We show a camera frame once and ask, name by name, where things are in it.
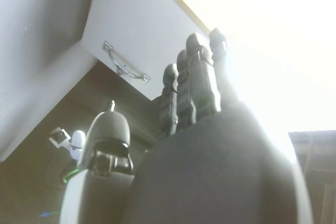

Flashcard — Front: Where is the brown wooden board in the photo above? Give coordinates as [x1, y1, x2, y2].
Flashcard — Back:
[80, 0, 214, 102]

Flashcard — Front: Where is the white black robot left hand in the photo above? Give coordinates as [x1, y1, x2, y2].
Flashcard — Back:
[59, 27, 314, 224]

